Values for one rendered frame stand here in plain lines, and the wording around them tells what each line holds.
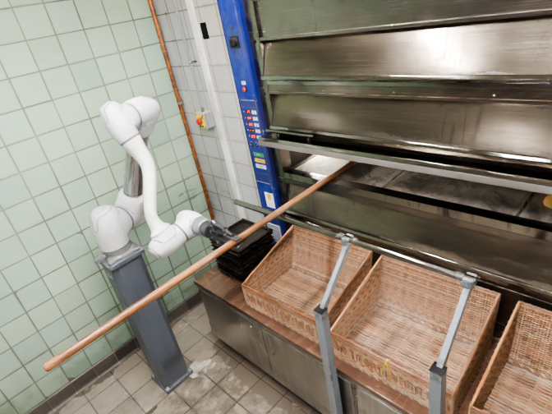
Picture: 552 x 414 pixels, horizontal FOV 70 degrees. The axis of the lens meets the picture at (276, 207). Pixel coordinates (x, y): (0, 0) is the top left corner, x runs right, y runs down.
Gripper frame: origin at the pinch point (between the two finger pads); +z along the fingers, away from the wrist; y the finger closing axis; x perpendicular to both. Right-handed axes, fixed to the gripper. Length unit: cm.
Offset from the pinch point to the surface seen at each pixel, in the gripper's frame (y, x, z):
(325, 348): 44, -4, 40
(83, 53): -78, -13, -122
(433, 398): 37, -5, 86
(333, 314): 47, -25, 28
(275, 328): 61, -11, 0
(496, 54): -60, -65, 77
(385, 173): 1, -84, 22
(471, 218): 3, -65, 73
